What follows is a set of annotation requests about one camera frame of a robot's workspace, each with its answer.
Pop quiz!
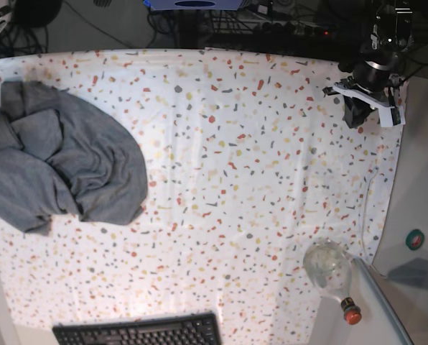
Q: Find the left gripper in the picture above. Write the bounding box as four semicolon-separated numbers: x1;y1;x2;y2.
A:
343;57;397;129

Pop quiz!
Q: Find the grey t-shirt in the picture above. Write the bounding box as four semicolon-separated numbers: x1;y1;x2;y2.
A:
0;81;148;233

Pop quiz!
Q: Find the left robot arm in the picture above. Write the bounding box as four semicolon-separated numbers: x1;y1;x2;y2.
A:
339;1;413;129

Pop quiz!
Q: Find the black power strip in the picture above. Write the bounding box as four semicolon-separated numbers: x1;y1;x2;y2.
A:
253;21;331;37

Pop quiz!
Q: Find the terrazzo patterned tablecloth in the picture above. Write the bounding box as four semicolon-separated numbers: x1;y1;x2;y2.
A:
0;50;402;344

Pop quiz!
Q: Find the green tape roll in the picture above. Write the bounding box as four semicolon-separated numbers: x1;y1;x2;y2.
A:
405;229;425;251

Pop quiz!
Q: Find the clear bottle with orange cap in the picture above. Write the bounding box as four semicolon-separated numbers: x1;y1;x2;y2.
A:
303;238;362;326

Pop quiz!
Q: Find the grey metal bar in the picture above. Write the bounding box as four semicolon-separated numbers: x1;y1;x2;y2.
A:
353;258;413;344

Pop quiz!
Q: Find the black keyboard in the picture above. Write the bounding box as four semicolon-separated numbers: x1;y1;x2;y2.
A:
52;313;222;345

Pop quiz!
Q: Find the black cable bundle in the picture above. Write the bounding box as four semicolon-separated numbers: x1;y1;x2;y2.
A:
0;0;50;58

